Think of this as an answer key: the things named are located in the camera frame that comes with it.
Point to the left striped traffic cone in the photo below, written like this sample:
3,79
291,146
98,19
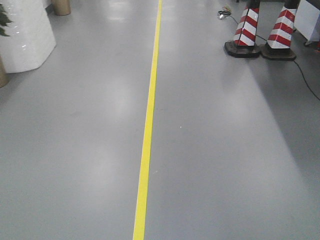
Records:
243,44

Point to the striped traffic cone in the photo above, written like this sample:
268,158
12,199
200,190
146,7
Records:
243,44
278,44

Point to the right striped traffic cone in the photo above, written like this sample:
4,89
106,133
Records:
278,44

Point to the brown cylinder bin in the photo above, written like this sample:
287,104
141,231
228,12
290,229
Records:
61,7

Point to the white plant pot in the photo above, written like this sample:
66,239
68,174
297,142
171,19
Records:
30,39

